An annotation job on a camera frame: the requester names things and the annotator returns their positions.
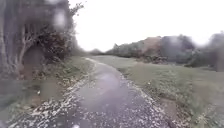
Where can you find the grey asphalt path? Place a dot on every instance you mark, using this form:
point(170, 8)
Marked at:
point(108, 100)

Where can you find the row of trees and bushes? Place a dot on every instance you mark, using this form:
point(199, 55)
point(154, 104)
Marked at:
point(173, 50)

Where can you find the grass field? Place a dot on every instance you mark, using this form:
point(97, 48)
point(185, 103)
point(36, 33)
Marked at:
point(180, 83)

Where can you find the grass verge with fallen leaves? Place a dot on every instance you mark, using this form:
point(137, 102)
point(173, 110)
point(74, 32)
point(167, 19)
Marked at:
point(43, 86)

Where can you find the wood of tall trees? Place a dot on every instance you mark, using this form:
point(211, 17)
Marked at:
point(30, 36)

